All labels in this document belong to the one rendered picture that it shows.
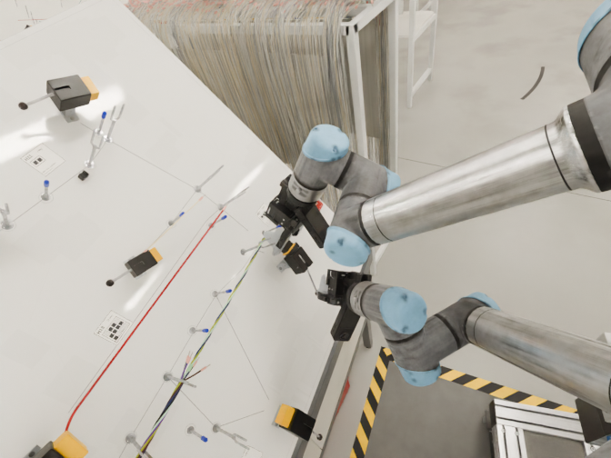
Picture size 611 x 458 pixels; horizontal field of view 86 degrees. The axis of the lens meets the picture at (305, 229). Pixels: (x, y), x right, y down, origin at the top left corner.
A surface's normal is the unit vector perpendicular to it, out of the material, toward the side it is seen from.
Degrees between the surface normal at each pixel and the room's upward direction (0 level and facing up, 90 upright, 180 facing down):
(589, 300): 0
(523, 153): 41
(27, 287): 54
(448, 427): 0
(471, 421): 0
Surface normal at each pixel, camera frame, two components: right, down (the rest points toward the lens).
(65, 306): 0.61, -0.24
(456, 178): -0.75, -0.24
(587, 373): -0.96, -0.22
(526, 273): -0.20, -0.65
